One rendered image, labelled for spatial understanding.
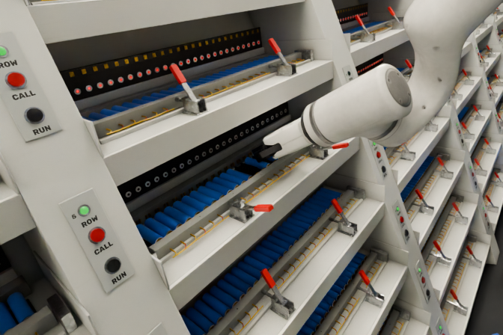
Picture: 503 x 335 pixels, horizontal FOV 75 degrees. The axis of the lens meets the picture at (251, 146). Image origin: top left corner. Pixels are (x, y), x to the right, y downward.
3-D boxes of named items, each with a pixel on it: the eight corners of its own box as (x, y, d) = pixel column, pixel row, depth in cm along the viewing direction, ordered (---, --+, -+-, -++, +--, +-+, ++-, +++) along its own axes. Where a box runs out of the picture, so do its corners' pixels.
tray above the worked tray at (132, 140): (333, 78, 83) (331, 20, 78) (113, 188, 44) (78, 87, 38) (270, 75, 96) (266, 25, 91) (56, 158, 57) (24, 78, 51)
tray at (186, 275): (359, 149, 86) (359, 115, 83) (175, 313, 47) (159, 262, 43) (296, 137, 99) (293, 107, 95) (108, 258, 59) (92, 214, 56)
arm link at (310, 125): (332, 91, 60) (320, 98, 62) (305, 106, 54) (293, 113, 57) (353, 131, 60) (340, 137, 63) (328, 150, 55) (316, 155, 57)
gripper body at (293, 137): (325, 97, 62) (287, 119, 71) (295, 114, 55) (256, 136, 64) (345, 132, 62) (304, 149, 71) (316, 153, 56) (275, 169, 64)
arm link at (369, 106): (349, 110, 61) (314, 90, 57) (417, 78, 51) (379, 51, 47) (349, 151, 58) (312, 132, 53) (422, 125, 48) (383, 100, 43)
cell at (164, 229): (154, 223, 59) (176, 236, 55) (145, 229, 58) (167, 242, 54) (151, 215, 58) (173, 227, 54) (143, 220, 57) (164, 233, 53)
